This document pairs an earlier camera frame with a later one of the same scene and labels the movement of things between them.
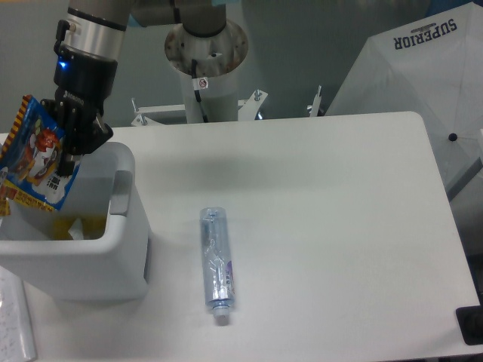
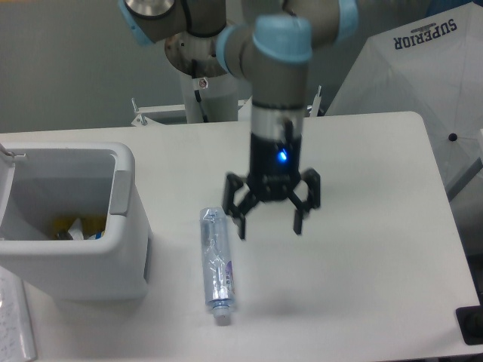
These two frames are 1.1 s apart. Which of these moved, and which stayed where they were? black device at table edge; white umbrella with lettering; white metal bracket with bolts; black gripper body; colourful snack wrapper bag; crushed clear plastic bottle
Moved: black gripper body; colourful snack wrapper bag
Stayed: white umbrella with lettering; crushed clear plastic bottle; white metal bracket with bolts; black device at table edge
